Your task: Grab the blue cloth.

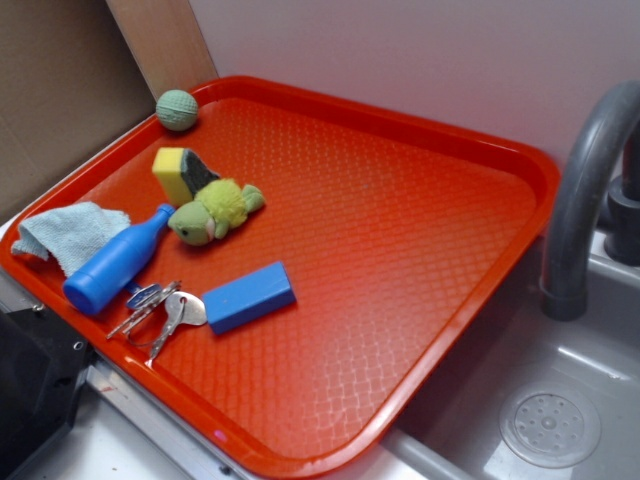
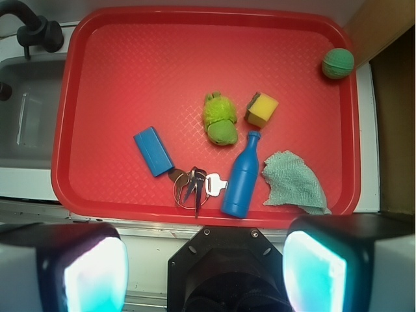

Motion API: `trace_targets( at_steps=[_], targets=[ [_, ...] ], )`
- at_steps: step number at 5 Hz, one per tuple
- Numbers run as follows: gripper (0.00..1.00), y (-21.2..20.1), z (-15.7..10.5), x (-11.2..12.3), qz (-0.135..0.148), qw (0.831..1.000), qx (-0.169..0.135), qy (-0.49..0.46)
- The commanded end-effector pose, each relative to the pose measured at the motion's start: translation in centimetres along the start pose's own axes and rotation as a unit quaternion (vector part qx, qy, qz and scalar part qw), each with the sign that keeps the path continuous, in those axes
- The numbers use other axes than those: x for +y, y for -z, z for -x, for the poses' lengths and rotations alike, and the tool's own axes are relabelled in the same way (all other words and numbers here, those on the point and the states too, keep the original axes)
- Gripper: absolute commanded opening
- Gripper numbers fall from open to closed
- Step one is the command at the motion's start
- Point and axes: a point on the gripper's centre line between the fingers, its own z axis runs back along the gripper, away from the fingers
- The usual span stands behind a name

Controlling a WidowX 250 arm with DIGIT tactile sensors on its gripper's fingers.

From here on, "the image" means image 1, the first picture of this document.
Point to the silver key with blue head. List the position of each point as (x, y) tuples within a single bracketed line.
[(142, 304)]

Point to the green textured ball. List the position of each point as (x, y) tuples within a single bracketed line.
[(177, 110)]

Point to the light blue cloth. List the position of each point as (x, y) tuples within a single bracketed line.
[(72, 235)]

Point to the grey sink basin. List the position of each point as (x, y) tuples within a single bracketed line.
[(450, 430)]

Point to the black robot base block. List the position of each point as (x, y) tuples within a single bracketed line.
[(44, 365)]

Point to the brown cardboard panel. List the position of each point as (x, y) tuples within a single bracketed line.
[(69, 87)]

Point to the blue plastic bottle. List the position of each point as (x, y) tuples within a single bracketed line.
[(97, 282)]

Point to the wooden board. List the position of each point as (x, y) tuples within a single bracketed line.
[(166, 42)]

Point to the dark faucet handle knob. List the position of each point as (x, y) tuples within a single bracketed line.
[(622, 195)]

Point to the grey toy faucet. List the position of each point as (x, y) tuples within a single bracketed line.
[(580, 203)]

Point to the yellow and black sponge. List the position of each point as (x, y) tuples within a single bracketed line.
[(181, 174)]

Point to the silver key with round head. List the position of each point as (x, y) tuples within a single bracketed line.
[(182, 309)]

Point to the red plastic tray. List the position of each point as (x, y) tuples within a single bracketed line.
[(394, 231)]

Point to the green plush turtle toy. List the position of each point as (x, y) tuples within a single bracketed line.
[(218, 208)]

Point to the blue rectangular block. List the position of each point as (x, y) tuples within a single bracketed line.
[(248, 298)]

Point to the round sink drain cover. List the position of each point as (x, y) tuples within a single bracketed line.
[(550, 425)]

